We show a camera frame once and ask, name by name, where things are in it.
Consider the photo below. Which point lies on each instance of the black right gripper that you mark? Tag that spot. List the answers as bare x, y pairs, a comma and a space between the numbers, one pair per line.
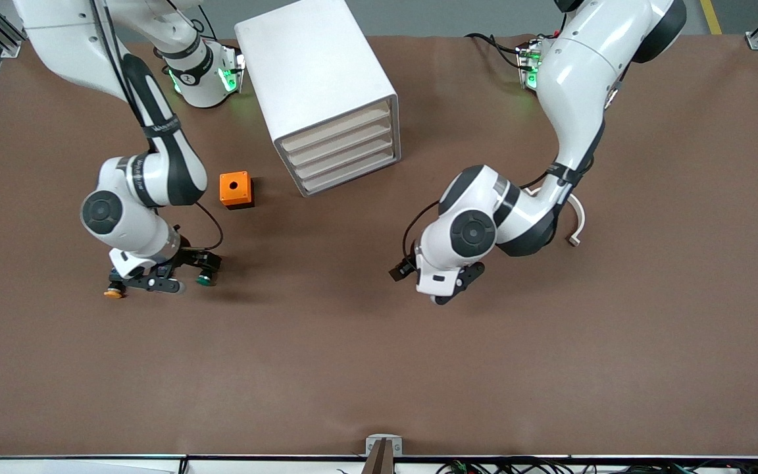
186, 259

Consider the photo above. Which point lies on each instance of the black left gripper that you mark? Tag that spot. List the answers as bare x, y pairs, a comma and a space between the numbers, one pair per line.
403, 268

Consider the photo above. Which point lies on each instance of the green-capped push button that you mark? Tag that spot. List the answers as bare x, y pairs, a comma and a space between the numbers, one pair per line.
205, 279

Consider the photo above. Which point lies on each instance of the white four-drawer cabinet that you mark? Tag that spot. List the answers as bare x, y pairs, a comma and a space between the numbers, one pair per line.
313, 66

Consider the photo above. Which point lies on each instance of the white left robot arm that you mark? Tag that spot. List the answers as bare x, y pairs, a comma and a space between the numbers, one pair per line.
576, 79

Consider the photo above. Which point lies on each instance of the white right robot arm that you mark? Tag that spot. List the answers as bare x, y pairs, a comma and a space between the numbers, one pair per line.
155, 178

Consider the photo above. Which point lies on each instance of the yellow-capped push button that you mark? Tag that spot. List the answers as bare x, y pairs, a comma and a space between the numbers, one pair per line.
114, 293

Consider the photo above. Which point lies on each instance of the orange box with hole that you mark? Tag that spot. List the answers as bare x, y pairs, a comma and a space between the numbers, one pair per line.
234, 187

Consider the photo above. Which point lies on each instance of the white half-round pipe clamp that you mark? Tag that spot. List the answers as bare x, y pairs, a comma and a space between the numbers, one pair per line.
574, 241

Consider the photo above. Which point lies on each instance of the grey metal table bracket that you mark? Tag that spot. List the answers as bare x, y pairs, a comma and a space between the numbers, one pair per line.
383, 447

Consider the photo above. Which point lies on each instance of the white table edge rail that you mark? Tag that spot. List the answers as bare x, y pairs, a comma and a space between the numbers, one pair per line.
89, 465

